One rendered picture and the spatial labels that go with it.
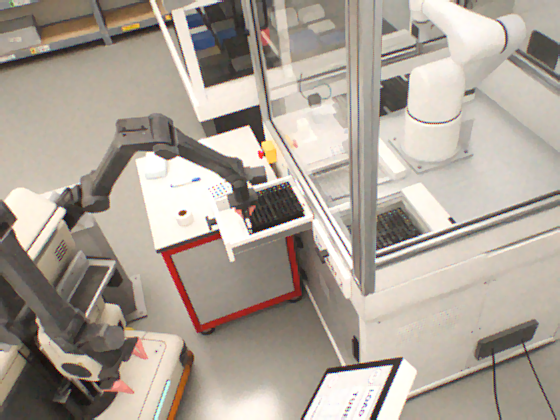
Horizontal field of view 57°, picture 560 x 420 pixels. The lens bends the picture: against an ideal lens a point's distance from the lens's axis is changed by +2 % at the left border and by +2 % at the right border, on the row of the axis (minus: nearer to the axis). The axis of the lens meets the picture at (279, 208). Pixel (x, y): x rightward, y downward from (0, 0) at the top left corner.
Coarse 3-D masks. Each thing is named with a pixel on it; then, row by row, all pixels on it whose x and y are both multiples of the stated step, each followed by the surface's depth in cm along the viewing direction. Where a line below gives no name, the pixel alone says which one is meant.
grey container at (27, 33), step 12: (0, 24) 493; (12, 24) 496; (24, 24) 500; (36, 24) 499; (0, 36) 474; (12, 36) 477; (24, 36) 480; (36, 36) 484; (0, 48) 480; (12, 48) 484
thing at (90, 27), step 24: (0, 0) 451; (24, 0) 454; (96, 0) 511; (48, 24) 515; (72, 24) 513; (96, 24) 507; (120, 24) 501; (144, 24) 500; (24, 48) 486; (48, 48) 486
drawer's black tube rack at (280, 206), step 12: (264, 192) 196; (276, 192) 199; (288, 192) 195; (264, 204) 197; (276, 204) 195; (288, 204) 190; (300, 204) 189; (252, 216) 188; (264, 216) 187; (276, 216) 186; (288, 216) 187; (300, 216) 189; (264, 228) 187
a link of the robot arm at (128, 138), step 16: (128, 128) 127; (144, 128) 127; (160, 128) 128; (112, 144) 131; (128, 144) 125; (144, 144) 127; (112, 160) 134; (128, 160) 135; (96, 176) 144; (112, 176) 142; (96, 192) 148; (96, 208) 154
